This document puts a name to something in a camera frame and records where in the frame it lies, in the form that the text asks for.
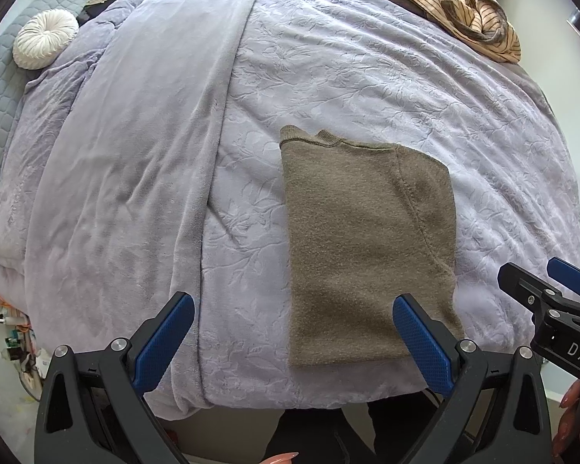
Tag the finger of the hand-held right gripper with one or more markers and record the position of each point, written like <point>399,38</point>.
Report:
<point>573,275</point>
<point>522,283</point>

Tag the lavender embossed blanket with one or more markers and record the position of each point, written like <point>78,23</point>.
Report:
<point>125,154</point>

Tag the person's right hand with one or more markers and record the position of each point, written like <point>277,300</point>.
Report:
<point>573,420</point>

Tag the tan striped garment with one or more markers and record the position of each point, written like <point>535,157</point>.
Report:
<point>493,34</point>

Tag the white charger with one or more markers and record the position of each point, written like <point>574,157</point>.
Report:
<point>5,320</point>

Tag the brown knit sweater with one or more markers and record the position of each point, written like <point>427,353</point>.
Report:
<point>357,251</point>

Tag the person's dark pants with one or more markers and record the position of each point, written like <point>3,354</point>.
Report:
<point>319,435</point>

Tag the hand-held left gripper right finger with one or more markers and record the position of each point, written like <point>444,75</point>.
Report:
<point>423,343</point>

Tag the floor clutter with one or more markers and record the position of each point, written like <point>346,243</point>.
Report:
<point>26,362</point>

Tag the white round pleated pillow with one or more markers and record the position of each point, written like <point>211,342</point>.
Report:
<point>46,38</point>

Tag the dark bedside items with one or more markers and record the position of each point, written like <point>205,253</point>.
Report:
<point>96,9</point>

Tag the person's left hand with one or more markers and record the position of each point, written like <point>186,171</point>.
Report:
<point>280,459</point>

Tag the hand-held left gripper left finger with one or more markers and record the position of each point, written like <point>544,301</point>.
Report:
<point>167,343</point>

